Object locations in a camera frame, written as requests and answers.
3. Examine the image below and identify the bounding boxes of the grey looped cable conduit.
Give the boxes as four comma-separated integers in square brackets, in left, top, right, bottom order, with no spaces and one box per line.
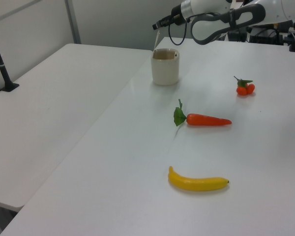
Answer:
[190,3,266,46]

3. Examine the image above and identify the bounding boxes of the black thin looped cable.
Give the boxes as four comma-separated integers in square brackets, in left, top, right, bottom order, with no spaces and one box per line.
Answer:
[168,15,197,46]

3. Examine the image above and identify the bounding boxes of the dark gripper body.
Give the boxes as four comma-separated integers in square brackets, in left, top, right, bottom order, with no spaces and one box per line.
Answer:
[171,4,188,26]

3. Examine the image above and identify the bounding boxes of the cream round garbage bin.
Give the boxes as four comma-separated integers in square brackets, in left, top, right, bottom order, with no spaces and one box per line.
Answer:
[151,48,180,86]

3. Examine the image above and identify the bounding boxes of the dark background lab equipment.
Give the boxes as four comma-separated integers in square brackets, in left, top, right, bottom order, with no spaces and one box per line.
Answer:
[218,22,290,46]

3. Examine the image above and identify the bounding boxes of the orange toy carrot green leaves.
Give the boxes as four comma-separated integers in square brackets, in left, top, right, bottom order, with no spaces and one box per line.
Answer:
[173,98,233,127]

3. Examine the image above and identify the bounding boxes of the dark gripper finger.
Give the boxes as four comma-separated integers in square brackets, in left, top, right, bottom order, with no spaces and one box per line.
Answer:
[156,14,175,25]
[152,20,174,30]

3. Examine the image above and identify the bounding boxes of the orange tangerine bunch with leaves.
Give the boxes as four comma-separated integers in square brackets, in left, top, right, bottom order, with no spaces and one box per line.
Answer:
[234,76,256,96]

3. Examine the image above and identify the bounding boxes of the black pole with base plate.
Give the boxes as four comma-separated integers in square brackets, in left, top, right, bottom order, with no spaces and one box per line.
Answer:
[0,24,20,93]

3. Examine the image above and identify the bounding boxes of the cream round bin lid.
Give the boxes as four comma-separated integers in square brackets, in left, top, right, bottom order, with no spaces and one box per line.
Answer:
[153,30,161,52]

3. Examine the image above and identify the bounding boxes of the yellow toy banana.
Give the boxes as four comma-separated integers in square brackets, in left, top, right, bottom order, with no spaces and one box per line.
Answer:
[168,166,231,192]

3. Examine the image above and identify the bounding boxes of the grey aluminium frame post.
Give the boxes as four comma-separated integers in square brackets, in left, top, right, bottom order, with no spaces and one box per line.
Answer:
[64,0,81,45]

